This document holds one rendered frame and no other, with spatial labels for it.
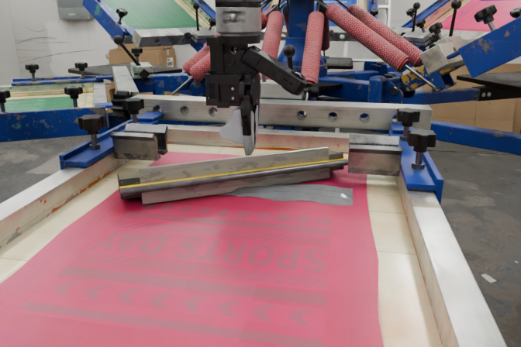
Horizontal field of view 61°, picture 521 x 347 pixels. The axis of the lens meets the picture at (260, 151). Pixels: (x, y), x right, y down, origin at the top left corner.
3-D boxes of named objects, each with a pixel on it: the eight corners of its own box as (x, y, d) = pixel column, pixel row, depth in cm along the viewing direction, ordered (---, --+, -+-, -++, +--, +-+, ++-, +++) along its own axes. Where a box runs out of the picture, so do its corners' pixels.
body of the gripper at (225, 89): (218, 101, 81) (215, 33, 78) (263, 102, 80) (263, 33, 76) (205, 109, 74) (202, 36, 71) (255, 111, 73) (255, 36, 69)
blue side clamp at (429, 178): (438, 224, 64) (444, 180, 62) (402, 221, 65) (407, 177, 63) (410, 159, 93) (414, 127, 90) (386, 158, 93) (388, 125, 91)
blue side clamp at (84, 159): (90, 196, 74) (85, 156, 72) (63, 194, 75) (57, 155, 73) (160, 145, 102) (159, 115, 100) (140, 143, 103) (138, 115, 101)
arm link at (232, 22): (265, 7, 75) (255, 7, 67) (265, 35, 76) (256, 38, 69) (222, 8, 76) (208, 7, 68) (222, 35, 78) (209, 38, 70)
